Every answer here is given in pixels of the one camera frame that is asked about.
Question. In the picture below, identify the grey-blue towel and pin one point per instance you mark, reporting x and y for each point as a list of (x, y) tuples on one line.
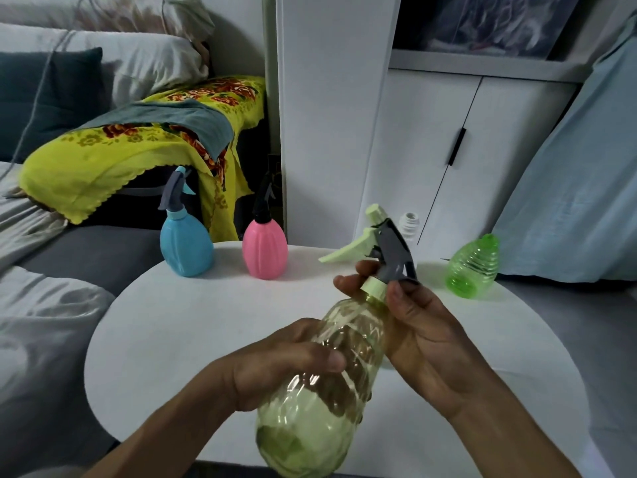
[(189, 119)]

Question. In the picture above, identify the plastic-wrapped patterned quilt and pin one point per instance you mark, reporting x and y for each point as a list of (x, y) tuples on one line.
[(487, 22)]

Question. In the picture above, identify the black sprayer head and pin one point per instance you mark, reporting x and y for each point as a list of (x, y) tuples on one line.
[(263, 209)]

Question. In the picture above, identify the yellow floral blanket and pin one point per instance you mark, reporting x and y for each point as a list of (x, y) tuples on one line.
[(84, 169)]

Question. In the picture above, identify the faded floral pillow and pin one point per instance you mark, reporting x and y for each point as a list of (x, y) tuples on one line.
[(144, 9)]

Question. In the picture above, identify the black bedside cabinet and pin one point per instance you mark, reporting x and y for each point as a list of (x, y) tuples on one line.
[(134, 209)]

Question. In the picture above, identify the pink plastic bottle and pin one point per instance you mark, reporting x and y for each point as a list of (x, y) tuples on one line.
[(265, 251)]

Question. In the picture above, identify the black speaker box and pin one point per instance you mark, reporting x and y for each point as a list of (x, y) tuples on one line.
[(274, 166)]

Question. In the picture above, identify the grey light-green sprayer head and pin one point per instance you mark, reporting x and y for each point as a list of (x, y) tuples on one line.
[(393, 248)]

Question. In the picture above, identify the bright green clear bottle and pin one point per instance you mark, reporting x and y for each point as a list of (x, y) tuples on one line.
[(473, 271)]

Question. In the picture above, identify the grey blue sprayer head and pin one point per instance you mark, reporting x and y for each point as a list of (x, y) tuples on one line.
[(171, 191)]

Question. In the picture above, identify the yellow-green clear bottle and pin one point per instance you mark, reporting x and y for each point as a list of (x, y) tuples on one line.
[(308, 433)]

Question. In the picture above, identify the white plastic bottle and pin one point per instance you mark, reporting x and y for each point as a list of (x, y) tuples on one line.
[(409, 226)]

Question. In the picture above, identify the blue plastic bottle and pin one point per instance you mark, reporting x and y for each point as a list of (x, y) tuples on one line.
[(186, 246)]

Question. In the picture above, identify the white wardrobe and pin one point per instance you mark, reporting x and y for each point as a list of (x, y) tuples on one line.
[(328, 119)]

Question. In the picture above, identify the white pillow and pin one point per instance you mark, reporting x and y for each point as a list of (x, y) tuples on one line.
[(149, 59)]

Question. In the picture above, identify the grey mattress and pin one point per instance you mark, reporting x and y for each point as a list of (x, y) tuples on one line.
[(89, 253)]

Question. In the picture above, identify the light blue cloth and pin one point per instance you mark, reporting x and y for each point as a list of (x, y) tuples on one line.
[(572, 194)]

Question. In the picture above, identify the dark blue cushion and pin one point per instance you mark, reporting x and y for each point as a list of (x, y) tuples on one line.
[(59, 99)]

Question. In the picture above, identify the person's left forearm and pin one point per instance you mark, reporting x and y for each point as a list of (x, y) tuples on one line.
[(164, 433)]

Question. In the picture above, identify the person's left hand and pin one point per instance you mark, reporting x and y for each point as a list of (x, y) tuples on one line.
[(273, 368)]

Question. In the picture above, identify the person's right hand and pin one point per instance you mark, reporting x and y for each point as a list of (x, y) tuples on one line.
[(433, 348)]

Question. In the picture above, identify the grey patterned bedsheet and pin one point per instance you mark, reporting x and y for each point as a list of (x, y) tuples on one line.
[(35, 343)]

